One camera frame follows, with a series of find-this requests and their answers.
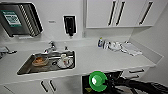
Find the blue dish soap bottle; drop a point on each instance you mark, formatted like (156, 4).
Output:
(100, 42)

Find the items on counter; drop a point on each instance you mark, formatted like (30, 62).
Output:
(131, 49)

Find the stainless steel dishwasher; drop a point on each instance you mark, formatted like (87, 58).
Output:
(86, 85)

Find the black soap dispenser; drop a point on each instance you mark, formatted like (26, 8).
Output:
(69, 26)

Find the white plate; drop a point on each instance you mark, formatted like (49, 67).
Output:
(68, 65)

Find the green bowl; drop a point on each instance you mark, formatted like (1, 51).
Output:
(97, 81)

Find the white two-door base cabinet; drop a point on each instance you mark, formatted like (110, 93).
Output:
(43, 86)

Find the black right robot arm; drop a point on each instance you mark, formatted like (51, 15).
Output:
(146, 86)

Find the grey paper towel dispenser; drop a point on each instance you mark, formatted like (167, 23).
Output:
(18, 19)

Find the chrome faucet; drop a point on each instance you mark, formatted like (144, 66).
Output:
(50, 46)

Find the stainless steel sink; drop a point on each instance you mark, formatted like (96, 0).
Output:
(25, 68)

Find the white wall cabinet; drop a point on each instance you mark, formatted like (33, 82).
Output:
(123, 12)

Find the white mug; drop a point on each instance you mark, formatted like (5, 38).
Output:
(64, 60)

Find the white drawer stack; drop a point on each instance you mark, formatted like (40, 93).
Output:
(136, 71)

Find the orange bowl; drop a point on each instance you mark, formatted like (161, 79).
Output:
(39, 61)

